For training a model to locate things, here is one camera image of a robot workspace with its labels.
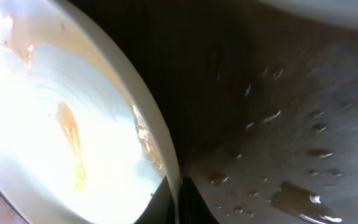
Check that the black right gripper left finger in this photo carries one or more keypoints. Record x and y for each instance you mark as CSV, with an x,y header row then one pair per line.
x,y
161,208

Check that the brown serving tray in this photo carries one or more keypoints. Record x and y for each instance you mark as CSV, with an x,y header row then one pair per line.
x,y
261,105

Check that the white plate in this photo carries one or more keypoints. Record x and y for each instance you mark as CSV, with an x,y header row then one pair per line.
x,y
342,13

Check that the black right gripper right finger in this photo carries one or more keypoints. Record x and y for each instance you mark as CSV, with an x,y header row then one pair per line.
x,y
192,208

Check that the pale green plate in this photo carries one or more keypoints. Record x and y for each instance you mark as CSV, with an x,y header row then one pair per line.
x,y
82,139

